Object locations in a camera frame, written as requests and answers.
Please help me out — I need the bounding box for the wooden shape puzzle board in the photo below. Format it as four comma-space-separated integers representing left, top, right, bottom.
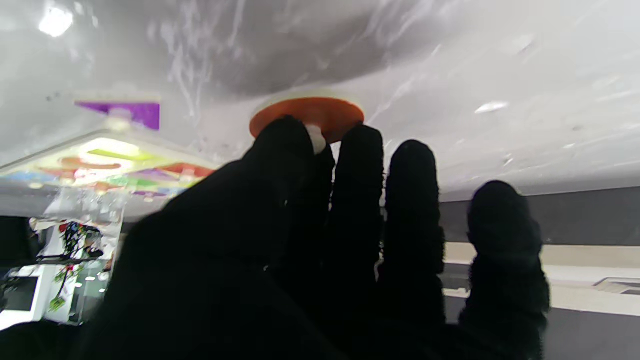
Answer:
0, 129, 218, 201

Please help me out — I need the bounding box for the long wooden shelf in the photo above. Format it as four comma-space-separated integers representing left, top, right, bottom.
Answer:
442, 242, 640, 318

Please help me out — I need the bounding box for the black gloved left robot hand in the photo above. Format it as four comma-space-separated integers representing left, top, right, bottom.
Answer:
80, 116, 550, 360

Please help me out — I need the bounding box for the green pentagon puzzle piece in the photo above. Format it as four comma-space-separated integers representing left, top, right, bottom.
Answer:
104, 175, 162, 191

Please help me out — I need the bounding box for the purple triangle puzzle piece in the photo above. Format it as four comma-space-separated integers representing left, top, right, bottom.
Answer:
75, 101, 162, 132

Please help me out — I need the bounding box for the red square puzzle piece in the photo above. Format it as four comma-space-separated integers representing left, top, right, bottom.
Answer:
159, 162, 217, 179

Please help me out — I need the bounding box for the blue semicircle puzzle piece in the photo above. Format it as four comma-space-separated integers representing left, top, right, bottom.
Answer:
0, 171, 58, 185

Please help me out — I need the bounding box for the orange oval puzzle piece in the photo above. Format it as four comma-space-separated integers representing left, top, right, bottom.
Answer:
249, 96, 366, 146

